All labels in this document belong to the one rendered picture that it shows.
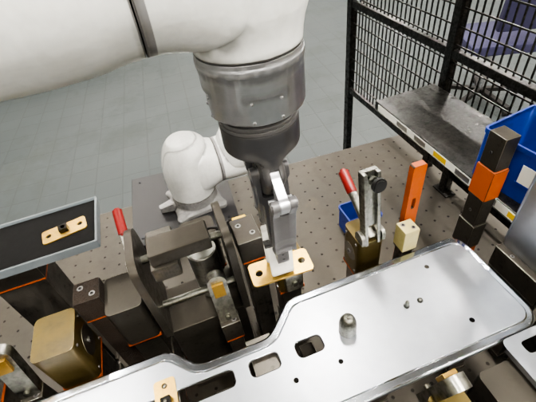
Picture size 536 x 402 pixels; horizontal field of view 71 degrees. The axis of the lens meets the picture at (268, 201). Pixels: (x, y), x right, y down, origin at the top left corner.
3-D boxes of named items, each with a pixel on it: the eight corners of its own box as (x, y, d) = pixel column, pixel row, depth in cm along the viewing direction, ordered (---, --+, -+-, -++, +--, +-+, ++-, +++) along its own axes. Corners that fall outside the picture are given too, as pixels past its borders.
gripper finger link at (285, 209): (276, 143, 36) (294, 171, 32) (282, 186, 40) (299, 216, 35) (252, 149, 36) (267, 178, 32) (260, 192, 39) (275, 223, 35)
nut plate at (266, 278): (254, 289, 49) (253, 283, 48) (247, 266, 52) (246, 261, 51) (314, 269, 50) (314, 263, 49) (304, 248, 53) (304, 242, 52)
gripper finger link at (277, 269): (288, 230, 45) (290, 234, 45) (293, 266, 50) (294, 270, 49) (265, 238, 45) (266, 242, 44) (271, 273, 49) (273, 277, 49)
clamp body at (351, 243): (351, 330, 101) (358, 246, 77) (334, 301, 108) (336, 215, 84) (372, 321, 102) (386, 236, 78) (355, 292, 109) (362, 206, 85)
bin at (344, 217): (351, 244, 122) (352, 225, 116) (336, 223, 129) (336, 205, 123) (380, 233, 124) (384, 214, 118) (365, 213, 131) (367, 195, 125)
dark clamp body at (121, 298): (166, 395, 94) (103, 318, 68) (160, 352, 103) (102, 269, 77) (195, 384, 96) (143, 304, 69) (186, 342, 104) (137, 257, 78)
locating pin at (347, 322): (343, 344, 69) (344, 327, 65) (335, 329, 72) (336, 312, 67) (359, 338, 70) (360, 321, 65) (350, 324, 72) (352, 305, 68)
